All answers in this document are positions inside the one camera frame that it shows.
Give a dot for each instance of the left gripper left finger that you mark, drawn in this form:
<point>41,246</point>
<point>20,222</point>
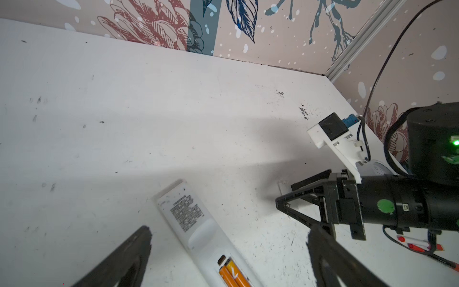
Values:
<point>125,266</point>

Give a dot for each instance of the small white alarm clock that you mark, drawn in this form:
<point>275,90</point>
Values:
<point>374,168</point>

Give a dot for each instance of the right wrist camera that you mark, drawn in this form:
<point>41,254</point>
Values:
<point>335,133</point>

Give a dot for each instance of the red black pen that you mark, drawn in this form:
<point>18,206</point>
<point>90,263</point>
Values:
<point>444,261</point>
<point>414,244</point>

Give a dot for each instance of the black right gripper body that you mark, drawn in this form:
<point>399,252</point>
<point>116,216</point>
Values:
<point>396,202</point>

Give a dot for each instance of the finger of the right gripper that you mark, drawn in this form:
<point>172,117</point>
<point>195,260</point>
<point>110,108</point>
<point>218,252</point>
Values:
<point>308,206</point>
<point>310,180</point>

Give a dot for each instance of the orange AAA battery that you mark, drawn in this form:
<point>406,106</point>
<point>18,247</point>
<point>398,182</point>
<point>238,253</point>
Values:
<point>241,280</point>
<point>229,276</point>

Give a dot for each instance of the white remote control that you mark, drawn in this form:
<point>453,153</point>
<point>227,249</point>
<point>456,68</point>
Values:
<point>199,233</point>

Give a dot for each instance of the aluminium frame rail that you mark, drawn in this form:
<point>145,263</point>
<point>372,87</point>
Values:
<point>379,19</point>

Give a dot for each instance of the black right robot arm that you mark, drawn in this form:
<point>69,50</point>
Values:
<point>421,147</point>

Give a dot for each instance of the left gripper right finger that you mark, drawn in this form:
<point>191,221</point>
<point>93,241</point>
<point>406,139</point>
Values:
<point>333,266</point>

